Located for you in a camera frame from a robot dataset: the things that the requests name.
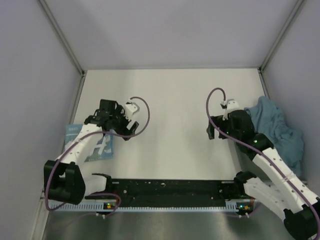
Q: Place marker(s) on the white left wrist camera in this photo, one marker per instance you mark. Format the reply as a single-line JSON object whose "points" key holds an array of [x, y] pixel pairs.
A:
{"points": [[131, 110]]}

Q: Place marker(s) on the aluminium frame post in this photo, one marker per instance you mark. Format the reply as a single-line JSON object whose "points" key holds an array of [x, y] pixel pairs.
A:
{"points": [[299, 5], [60, 36]]}

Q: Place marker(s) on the aluminium frame post right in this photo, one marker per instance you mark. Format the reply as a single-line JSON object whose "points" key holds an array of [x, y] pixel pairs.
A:
{"points": [[299, 5]]}

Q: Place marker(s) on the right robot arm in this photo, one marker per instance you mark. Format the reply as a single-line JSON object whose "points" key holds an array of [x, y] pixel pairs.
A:
{"points": [[291, 200]]}

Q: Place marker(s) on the light blue cable duct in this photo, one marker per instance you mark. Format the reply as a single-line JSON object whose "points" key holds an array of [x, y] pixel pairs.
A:
{"points": [[96, 206]]}

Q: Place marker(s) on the light blue plain t-shirt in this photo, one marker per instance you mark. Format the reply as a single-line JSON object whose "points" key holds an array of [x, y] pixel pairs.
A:
{"points": [[269, 119]]}

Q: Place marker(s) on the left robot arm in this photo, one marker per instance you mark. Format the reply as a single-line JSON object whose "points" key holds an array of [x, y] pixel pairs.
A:
{"points": [[67, 179]]}

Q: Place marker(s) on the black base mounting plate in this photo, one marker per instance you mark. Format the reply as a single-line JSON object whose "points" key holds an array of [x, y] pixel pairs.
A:
{"points": [[176, 193]]}

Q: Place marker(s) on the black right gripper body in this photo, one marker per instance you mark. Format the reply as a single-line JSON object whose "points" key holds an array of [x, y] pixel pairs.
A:
{"points": [[225, 125]]}

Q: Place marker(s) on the aluminium frame post left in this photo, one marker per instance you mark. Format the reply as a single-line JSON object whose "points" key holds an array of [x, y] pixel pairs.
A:
{"points": [[60, 36]]}

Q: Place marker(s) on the light blue printed t-shirt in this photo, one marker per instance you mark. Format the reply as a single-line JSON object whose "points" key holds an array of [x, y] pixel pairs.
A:
{"points": [[103, 150]]}

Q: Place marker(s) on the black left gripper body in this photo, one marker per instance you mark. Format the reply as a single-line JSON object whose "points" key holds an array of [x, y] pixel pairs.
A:
{"points": [[119, 121]]}

